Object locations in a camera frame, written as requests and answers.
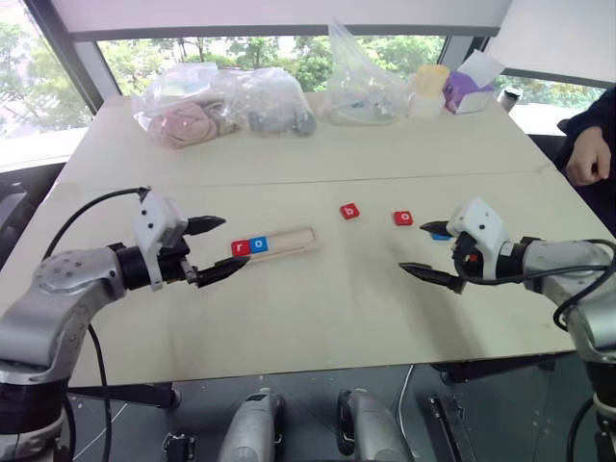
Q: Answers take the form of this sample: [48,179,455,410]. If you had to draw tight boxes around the small black metal bracket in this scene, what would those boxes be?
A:
[161,431,198,462]

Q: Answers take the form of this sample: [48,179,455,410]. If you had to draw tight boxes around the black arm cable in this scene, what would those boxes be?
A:
[453,239,616,462]
[41,186,151,462]

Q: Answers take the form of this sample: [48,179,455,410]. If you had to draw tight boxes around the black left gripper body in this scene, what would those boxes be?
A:
[157,233,199,288]

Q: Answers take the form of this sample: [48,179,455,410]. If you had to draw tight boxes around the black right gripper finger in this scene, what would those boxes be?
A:
[419,219,451,237]
[398,262,466,295]

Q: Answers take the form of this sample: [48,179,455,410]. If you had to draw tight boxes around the black chair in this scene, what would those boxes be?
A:
[0,162,67,271]

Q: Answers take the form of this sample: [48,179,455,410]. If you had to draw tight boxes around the bystander bare hand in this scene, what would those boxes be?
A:
[566,126,615,188]

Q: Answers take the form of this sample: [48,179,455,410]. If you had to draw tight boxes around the black flat bar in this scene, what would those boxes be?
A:
[416,394,478,462]

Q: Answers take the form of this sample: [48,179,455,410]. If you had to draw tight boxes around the plastic bag with grey items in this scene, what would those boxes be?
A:
[211,66,319,139]

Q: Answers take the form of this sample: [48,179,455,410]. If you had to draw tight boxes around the dark metal tumbler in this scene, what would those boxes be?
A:
[497,85,524,114]

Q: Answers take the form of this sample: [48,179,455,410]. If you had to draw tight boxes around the thin white cable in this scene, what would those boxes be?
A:
[398,364,416,425]

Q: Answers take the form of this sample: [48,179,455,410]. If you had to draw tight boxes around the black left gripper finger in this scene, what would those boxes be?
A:
[186,216,227,237]
[194,256,252,290]

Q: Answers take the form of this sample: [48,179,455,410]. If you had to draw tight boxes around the tall clear plastic bag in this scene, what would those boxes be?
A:
[320,18,415,128]

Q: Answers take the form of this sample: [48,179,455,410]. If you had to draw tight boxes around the bystander dark sleeve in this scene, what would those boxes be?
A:
[552,86,616,238]

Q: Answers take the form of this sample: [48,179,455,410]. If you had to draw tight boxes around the purple tissue box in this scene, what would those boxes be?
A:
[442,47,506,116]

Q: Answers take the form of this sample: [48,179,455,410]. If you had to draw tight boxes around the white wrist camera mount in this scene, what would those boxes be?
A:
[132,189,189,293]
[446,196,512,281]

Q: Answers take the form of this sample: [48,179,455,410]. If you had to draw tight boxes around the black table frame bar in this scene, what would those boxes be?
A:
[429,353,578,385]
[66,381,183,411]

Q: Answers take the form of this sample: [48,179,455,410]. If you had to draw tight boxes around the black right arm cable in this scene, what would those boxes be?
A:
[453,239,616,462]

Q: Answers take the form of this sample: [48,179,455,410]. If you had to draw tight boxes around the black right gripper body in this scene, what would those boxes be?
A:
[449,232,483,281]

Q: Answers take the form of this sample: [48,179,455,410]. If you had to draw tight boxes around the plastic bag with pink cloth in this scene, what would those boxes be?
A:
[130,64,242,151]

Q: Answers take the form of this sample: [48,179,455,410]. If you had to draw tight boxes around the wooden letter tray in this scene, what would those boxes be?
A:
[230,225,322,264]

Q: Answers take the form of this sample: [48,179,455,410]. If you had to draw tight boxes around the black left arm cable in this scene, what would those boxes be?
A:
[41,186,151,462]

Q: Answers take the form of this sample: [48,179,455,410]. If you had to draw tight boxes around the yellow and white plastic cup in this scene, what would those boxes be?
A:
[407,63,451,120]

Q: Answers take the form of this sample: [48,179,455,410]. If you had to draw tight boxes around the grey rounded robot leg shape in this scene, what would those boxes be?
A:
[336,388,415,462]
[216,390,288,462]

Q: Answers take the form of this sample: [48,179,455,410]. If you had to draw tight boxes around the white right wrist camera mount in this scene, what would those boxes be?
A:
[446,196,512,281]

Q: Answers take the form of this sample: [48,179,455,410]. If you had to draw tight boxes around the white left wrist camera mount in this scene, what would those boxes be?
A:
[132,189,189,293]

